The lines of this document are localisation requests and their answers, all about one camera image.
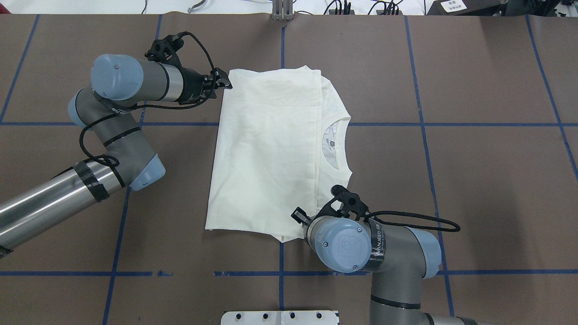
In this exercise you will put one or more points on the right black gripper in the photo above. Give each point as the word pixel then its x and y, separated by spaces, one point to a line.
pixel 297 214

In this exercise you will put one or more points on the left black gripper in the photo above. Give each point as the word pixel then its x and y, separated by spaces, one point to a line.
pixel 193 85

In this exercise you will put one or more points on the cream long-sleeve cat shirt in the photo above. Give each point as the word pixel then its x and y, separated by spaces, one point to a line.
pixel 280 145

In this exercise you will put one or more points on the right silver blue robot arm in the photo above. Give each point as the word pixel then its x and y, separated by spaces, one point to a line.
pixel 397 248

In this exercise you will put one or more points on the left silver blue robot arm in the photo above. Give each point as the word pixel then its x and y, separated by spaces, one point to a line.
pixel 117 153

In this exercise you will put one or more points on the black box with label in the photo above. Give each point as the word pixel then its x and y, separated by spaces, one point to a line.
pixel 467 8

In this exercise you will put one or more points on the aluminium frame post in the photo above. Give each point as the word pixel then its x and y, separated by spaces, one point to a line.
pixel 282 10

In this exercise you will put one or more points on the white camera mast base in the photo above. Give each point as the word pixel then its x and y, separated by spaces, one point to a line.
pixel 299 317

